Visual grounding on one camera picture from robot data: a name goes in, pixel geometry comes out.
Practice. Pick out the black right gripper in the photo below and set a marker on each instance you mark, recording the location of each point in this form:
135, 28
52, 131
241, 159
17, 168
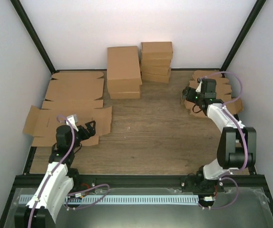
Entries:
190, 92

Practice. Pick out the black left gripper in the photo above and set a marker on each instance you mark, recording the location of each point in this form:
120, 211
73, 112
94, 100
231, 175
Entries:
92, 131

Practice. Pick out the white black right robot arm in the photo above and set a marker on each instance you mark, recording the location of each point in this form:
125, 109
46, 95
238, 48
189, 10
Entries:
237, 146

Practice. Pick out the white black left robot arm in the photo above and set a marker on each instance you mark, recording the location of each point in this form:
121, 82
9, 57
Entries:
60, 178

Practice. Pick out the small folded box bottom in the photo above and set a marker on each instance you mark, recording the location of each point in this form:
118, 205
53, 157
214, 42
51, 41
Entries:
155, 78

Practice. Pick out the large folded cardboard box bottom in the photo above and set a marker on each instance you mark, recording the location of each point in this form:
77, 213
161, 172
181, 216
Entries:
125, 95

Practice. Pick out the large folded cardboard box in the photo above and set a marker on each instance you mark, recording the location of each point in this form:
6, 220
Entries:
125, 95
123, 69

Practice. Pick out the small folded box stack top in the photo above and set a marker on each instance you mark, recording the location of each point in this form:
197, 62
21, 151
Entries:
157, 50

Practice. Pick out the large folded cardboard box top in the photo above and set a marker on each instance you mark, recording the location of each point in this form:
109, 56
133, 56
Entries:
123, 69

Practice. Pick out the stack of small flat blanks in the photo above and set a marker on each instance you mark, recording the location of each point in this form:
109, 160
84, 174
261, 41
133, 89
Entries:
223, 91

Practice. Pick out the large flat cardboard blank rear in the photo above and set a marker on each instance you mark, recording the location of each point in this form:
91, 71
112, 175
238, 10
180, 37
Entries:
74, 85

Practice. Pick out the clear acrylic cover plate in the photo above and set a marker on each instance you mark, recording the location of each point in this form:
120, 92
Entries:
233, 208

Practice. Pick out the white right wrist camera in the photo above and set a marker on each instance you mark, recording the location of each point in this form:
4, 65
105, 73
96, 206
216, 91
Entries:
198, 89

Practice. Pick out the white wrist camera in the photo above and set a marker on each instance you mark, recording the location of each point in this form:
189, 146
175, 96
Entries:
198, 89
72, 120

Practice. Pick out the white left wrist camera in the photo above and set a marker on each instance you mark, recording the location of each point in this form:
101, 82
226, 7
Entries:
72, 120

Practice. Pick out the light blue slotted cable duct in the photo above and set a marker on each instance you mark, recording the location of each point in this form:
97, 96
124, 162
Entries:
128, 200

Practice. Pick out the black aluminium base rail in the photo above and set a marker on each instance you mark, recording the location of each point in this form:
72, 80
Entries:
184, 182

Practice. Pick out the black frame post right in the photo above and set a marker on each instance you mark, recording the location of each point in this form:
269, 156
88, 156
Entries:
256, 9

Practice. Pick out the black frame post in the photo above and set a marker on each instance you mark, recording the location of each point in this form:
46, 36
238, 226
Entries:
256, 9
32, 33

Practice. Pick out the black frame post left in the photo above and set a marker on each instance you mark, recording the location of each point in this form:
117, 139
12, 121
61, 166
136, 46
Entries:
32, 33

